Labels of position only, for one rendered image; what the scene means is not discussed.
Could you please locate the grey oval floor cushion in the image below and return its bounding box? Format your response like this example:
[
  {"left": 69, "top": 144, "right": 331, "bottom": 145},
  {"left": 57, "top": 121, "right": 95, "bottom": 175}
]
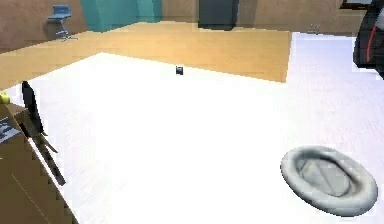
[{"left": 280, "top": 145, "right": 379, "bottom": 217}]

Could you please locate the dark grey door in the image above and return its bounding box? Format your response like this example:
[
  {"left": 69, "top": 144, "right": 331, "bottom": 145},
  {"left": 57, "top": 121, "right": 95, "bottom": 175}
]
[{"left": 198, "top": 0, "right": 240, "bottom": 31}]

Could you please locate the grey and white book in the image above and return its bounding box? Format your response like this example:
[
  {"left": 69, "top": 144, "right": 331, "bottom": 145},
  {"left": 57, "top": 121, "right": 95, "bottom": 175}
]
[{"left": 0, "top": 116, "right": 22, "bottom": 144}]

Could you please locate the blue bar stool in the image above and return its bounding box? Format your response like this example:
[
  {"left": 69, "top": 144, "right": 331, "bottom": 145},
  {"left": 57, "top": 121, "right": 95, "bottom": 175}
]
[{"left": 46, "top": 4, "right": 78, "bottom": 42}]

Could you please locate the black chair with red stripe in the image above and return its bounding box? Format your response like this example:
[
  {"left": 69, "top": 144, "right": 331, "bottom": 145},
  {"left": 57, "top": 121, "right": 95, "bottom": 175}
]
[{"left": 353, "top": 2, "right": 384, "bottom": 80}]

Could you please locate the brown wooden table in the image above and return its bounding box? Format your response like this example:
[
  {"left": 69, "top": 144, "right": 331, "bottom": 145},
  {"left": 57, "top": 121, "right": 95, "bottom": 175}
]
[{"left": 0, "top": 102, "right": 80, "bottom": 224}]

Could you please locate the teal cabinet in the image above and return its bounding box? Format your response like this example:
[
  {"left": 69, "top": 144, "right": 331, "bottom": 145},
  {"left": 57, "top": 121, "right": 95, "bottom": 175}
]
[{"left": 80, "top": 0, "right": 163, "bottom": 33}]

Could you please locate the dark framed wall picture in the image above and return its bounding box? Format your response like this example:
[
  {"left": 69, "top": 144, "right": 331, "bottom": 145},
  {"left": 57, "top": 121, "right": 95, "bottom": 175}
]
[{"left": 339, "top": 0, "right": 376, "bottom": 10}]

